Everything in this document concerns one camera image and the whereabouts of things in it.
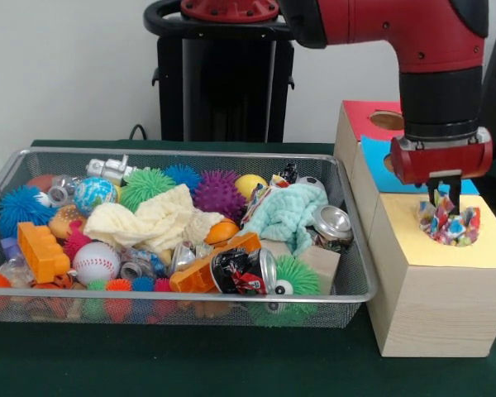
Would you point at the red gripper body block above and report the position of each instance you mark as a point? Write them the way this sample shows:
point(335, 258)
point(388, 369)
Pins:
point(442, 163)

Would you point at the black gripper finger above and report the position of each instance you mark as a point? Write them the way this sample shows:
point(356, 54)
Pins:
point(433, 192)
point(455, 194)

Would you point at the colourful patterned cloth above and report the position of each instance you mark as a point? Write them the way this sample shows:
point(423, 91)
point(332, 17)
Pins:
point(450, 229)
point(258, 196)

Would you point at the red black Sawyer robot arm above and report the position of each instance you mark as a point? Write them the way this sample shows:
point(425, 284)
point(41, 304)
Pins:
point(438, 41)

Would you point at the shallow mesh bin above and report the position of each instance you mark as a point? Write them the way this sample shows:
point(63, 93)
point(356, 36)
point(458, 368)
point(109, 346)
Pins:
point(351, 264)

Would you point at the wooden box with three holes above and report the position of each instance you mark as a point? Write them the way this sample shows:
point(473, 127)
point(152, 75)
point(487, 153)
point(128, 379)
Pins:
point(438, 314)

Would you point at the crushed silver can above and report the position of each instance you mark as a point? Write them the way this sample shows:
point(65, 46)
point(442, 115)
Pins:
point(335, 225)

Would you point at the mint green waffle cloth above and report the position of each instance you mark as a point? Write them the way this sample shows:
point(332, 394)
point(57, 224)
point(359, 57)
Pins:
point(289, 211)

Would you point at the green fuzzy ball with eyes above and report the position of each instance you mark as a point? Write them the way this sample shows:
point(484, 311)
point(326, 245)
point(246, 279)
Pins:
point(301, 277)

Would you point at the yellow ball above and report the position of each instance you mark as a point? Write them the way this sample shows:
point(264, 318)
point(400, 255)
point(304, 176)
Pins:
point(250, 184)

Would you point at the crushed black red can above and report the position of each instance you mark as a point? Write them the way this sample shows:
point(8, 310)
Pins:
point(239, 271)

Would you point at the orange toy brick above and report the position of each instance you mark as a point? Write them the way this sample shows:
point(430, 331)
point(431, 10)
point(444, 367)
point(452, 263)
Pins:
point(41, 252)
point(194, 277)

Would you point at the cream waffle cloth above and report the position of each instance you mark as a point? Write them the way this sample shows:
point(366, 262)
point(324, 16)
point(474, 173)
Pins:
point(157, 219)

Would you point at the blue globe ball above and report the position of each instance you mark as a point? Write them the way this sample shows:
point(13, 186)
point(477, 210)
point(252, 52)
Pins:
point(95, 196)

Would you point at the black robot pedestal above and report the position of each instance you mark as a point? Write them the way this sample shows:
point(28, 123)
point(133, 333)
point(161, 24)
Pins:
point(227, 82)

